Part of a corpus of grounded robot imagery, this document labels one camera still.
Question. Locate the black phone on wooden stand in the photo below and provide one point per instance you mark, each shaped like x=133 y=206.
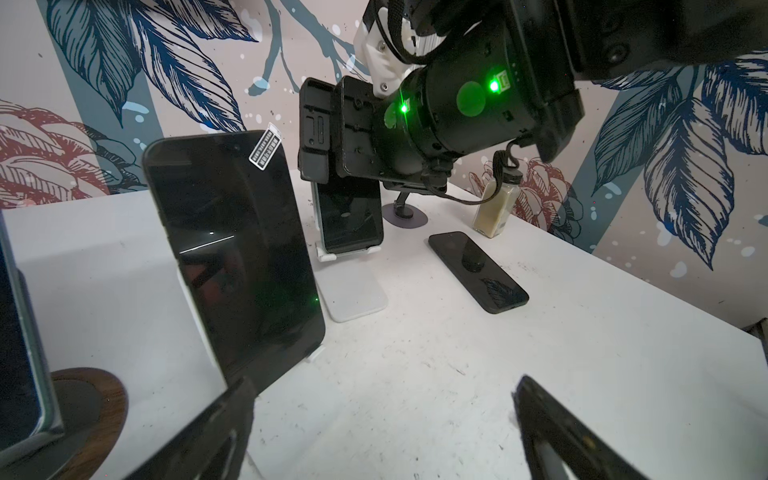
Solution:
x=30 y=413

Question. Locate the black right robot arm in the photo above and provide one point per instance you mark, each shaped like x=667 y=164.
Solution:
x=451 y=78

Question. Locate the black phone centre with sticker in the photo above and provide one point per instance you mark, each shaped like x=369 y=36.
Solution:
x=227 y=201

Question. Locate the purple round phone stand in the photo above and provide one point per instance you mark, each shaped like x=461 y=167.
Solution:
x=402 y=215

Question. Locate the white phone stand rear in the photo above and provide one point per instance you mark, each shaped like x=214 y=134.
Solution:
x=347 y=284

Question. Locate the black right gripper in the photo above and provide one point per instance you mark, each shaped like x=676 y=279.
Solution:
x=369 y=138

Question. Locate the round wooden phone stand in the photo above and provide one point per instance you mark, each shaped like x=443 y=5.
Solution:
x=83 y=413

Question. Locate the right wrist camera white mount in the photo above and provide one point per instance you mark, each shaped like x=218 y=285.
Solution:
x=373 y=48

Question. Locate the spice jar with black lid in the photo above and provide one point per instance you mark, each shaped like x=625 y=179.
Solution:
x=499 y=200

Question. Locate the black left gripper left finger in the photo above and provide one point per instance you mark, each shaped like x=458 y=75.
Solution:
x=213 y=445

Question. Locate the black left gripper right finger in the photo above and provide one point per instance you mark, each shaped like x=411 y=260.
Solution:
x=557 y=445

